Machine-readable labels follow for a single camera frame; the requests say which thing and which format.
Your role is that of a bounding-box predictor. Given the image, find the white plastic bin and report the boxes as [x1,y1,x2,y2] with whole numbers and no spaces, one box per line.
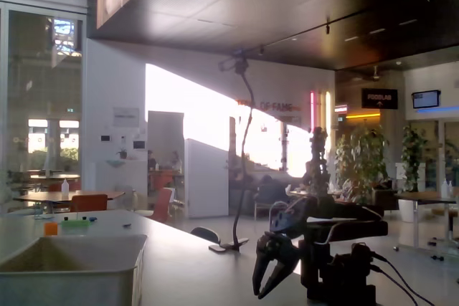
[0,234,148,306]

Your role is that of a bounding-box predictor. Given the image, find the green rectangular block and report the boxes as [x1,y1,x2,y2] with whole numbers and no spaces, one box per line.
[60,219,90,229]

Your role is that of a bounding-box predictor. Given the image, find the seated person dark clothes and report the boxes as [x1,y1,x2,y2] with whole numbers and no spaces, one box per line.
[256,173,288,206]

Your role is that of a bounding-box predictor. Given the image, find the teal perforated chair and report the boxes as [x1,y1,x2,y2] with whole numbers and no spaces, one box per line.
[190,226,220,244]

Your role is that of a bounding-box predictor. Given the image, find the dark tall plant column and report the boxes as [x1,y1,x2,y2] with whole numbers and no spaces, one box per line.
[308,126,330,198]

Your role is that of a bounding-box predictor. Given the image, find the white partition cabinet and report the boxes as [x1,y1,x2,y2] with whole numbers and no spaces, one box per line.
[184,138,230,219]

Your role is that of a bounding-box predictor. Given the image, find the large leafy plant white pot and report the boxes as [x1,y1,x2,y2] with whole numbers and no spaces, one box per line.
[335,125,391,210]

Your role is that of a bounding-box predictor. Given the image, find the red chair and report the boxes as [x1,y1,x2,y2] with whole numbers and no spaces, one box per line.
[147,187,174,224]

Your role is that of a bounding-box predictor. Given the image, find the white light tube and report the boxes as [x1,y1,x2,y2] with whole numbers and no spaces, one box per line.
[324,91,332,153]

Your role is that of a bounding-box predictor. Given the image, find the pink neon tube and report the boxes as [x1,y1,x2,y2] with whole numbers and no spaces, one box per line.
[309,91,316,134]

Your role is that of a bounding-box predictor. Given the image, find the wooden table on wheels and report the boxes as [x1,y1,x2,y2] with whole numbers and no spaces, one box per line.
[393,191,459,262]

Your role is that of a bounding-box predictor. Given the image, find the slim leafy plant white pot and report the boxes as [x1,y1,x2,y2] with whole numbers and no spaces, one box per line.
[397,125,430,224]

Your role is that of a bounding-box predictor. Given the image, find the white counter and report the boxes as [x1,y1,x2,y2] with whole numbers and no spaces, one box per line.
[89,159,148,210]

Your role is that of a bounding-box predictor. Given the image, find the black foodlab sign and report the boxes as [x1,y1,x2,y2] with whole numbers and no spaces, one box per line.
[361,88,399,110]

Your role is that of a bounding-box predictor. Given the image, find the orange chair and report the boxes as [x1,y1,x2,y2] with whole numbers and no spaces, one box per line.
[70,193,108,213]

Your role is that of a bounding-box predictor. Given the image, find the blue light strip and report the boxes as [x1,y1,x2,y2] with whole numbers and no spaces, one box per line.
[415,106,459,113]

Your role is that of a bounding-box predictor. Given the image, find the round wooden table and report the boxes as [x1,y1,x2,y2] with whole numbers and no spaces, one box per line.
[29,173,81,182]

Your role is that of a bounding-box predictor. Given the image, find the wooden cafe table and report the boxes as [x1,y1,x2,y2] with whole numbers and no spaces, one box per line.
[13,190,126,214]

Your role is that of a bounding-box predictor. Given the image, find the black gooseneck clamp mount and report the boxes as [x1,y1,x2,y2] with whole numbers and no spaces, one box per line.
[208,57,253,253]

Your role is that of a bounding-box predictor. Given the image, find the wall monitor screen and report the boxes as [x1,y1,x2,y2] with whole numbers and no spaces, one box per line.
[411,90,442,110]

